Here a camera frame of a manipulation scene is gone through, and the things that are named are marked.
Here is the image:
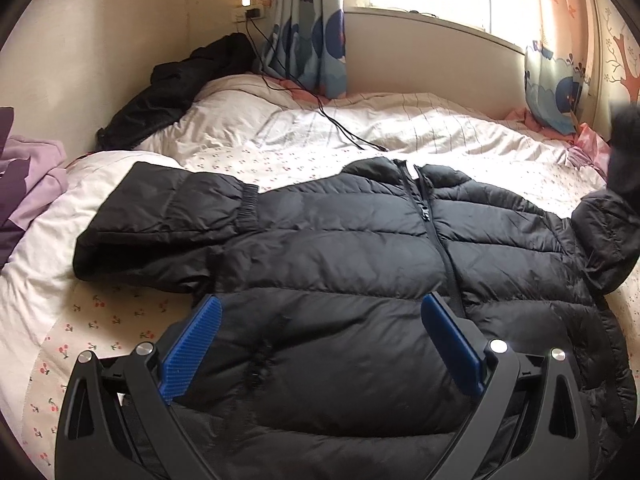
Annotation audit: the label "black puffer jacket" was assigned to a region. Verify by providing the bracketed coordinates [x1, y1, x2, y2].
[73, 157, 639, 479]

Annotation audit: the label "purple and lilac clothes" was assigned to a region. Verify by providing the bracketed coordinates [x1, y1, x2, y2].
[0, 107, 68, 266]

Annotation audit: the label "pink floral pillow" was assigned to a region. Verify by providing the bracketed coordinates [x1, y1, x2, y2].
[506, 107, 611, 174]

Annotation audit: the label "blue cartoon curtain left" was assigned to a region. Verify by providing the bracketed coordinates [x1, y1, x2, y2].
[262, 0, 347, 100]

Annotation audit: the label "black garment by wall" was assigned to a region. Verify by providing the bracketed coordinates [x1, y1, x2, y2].
[96, 32, 256, 151]

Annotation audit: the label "black charger cable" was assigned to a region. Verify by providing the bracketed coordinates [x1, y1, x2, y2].
[244, 8, 388, 154]

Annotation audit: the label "wall power socket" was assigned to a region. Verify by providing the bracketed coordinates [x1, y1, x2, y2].
[231, 0, 266, 24]

